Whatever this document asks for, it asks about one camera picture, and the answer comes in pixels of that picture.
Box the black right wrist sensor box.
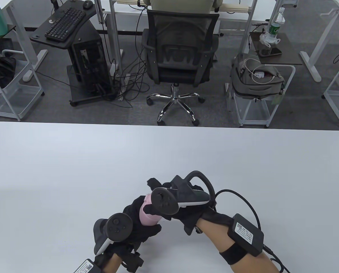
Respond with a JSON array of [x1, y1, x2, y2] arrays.
[[228, 214, 264, 257]]

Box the black bag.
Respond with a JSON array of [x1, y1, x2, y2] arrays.
[[0, 56, 16, 88]]

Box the white cart with brown top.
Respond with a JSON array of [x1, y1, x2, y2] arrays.
[[226, 31, 303, 127]]

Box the black right hand controller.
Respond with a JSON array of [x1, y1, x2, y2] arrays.
[[151, 171, 216, 215]]

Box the person's left forearm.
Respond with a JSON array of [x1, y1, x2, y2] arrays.
[[103, 255, 123, 273]]

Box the crumpled white plastic bag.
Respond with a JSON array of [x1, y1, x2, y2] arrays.
[[259, 33, 280, 47]]

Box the black left hand controller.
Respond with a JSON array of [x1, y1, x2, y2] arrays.
[[93, 213, 133, 256]]

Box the black computer tower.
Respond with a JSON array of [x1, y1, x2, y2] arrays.
[[72, 28, 113, 96]]

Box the white desk with angled legs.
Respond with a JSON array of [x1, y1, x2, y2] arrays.
[[2, 0, 48, 82]]

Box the white wire cart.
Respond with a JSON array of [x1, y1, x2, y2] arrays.
[[323, 45, 339, 127]]

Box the person's right hand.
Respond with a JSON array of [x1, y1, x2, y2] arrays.
[[143, 178, 234, 236]]

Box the black mesh office chair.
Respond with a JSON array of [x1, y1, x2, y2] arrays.
[[142, 9, 219, 126]]

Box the pink thermos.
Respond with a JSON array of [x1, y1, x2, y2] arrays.
[[139, 203, 163, 226]]

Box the black right forearm strap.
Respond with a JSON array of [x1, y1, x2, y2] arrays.
[[219, 243, 248, 265]]

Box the grey backpack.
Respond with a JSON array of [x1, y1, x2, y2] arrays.
[[230, 53, 286, 100]]

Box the black hand controller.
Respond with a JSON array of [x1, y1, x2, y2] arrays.
[[93, 213, 133, 256], [151, 171, 216, 215]]

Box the white charger cable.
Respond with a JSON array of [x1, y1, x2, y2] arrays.
[[242, 58, 276, 84]]

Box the black left wrist mount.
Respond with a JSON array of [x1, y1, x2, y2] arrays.
[[123, 250, 145, 272]]

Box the person's right forearm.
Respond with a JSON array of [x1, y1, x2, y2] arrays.
[[198, 219, 280, 273]]

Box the black computer cart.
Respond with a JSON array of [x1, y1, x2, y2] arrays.
[[30, 0, 114, 107]]

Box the black keyboard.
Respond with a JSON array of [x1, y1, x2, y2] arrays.
[[45, 7, 86, 40]]

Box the black left wrist sensor box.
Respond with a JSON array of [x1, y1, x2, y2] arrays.
[[74, 259, 97, 273]]

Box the white cart with black bag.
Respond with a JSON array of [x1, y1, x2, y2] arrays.
[[0, 26, 45, 121]]

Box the black wrist sensor box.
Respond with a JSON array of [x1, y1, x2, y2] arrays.
[[74, 259, 97, 273], [228, 214, 264, 257]]

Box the clear plastic bottle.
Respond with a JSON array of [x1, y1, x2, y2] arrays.
[[267, 7, 285, 39]]

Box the white desk with straight legs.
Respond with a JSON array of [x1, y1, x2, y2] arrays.
[[95, 0, 258, 75]]

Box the white desk with curved brace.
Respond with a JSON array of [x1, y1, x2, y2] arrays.
[[300, 0, 339, 83]]

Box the bundle of black floor cables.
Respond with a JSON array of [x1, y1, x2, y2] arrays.
[[101, 6, 158, 108]]

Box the black smartphone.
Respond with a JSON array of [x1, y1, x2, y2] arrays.
[[257, 47, 282, 57]]

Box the person's left hand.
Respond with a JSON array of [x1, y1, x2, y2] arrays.
[[105, 196, 162, 256]]

